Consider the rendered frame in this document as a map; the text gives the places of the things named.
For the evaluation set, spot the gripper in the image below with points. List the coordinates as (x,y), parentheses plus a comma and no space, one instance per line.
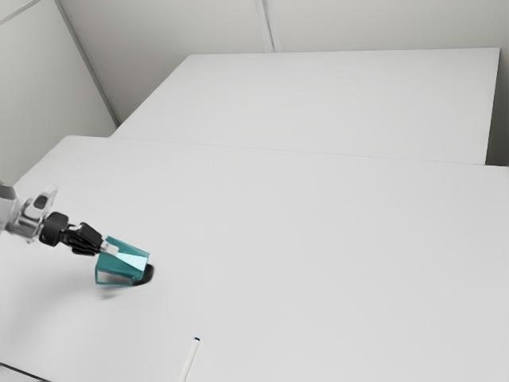
(55,230)

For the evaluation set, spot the teal faceted mug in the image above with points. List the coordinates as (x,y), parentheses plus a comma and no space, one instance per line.
(127,262)

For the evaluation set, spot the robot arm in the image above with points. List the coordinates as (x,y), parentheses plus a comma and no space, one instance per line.
(12,215)

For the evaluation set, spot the white stick with blue tip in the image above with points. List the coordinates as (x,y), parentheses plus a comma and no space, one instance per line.
(190,358)

